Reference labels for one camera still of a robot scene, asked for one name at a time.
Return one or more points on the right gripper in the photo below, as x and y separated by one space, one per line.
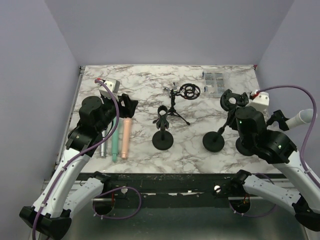
237 103

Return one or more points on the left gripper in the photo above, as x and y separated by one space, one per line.
128 110

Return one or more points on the pink microphone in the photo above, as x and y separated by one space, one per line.
127 125

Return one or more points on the teal microphone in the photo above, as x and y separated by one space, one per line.
115 142

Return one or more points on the black round-base mic stand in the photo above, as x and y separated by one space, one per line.
162 139

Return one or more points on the grey mesh microphone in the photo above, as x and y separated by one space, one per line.
103 146

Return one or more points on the black stand of pink microphone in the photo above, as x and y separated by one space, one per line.
213 141

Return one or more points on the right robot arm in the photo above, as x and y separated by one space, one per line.
277 149

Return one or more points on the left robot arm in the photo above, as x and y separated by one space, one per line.
52 213

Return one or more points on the black stand of white microphone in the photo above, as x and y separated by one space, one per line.
277 116

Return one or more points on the white microphone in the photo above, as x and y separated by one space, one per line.
302 118

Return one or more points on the clear plastic screw box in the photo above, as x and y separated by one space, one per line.
214 83

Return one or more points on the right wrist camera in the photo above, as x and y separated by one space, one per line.
259 100

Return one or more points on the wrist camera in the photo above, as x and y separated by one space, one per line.
259 100
112 84

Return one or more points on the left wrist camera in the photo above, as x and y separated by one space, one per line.
112 84

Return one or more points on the aluminium frame rail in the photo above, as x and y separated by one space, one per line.
62 150

